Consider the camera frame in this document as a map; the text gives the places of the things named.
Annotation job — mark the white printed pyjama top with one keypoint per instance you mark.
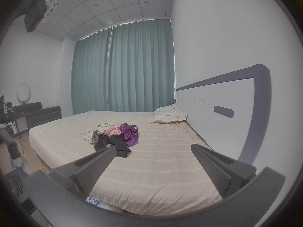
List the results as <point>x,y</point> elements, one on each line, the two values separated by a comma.
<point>91,133</point>

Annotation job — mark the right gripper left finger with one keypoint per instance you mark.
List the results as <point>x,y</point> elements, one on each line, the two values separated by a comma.
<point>90,169</point>

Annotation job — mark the black T-shirt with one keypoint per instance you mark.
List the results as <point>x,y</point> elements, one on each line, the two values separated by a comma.
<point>117,143</point>

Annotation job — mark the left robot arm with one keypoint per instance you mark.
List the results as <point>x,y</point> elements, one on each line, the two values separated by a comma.
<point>7,138</point>

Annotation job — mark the pink garment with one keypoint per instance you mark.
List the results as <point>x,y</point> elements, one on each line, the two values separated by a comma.
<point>112,131</point>

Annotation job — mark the blue-green curtain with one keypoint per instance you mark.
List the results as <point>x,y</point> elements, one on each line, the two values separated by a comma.
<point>142,67</point>
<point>91,74</point>

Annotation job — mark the dark chest of drawers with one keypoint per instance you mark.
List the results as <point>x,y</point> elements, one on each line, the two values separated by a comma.
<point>43,116</point>

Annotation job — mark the bed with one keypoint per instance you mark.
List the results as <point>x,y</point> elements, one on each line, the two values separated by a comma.
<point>153,164</point>

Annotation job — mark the white printed pillow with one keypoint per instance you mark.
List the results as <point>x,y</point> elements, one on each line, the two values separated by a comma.
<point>169,113</point>

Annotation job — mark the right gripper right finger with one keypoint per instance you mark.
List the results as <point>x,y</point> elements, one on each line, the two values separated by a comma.
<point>217,169</point>

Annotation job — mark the purple garment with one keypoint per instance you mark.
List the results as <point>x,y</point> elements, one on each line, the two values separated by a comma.
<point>130,133</point>

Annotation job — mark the round white mirror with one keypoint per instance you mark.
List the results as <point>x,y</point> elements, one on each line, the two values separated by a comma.
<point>23,92</point>

